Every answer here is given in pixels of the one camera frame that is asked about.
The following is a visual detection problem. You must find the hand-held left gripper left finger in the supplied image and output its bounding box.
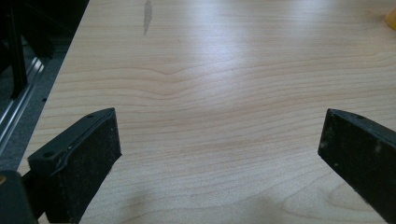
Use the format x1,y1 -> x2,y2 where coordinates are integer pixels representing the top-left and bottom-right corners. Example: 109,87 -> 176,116
21,107 -> 122,224

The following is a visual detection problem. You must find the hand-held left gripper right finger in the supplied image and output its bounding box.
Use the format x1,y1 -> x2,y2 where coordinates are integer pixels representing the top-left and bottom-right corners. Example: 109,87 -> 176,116
317,107 -> 396,224

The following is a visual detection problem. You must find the black metal stand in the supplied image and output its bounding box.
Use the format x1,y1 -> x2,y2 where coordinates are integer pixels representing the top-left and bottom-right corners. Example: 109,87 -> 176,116
6,3 -> 29,101

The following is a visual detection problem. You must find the yellow object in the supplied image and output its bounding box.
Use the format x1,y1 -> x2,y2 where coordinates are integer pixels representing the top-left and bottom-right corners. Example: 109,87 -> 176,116
384,7 -> 396,32

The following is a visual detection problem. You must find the silver aluminium rail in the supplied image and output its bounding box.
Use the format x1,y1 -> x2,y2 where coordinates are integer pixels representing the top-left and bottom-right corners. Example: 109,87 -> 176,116
0,55 -> 48,157

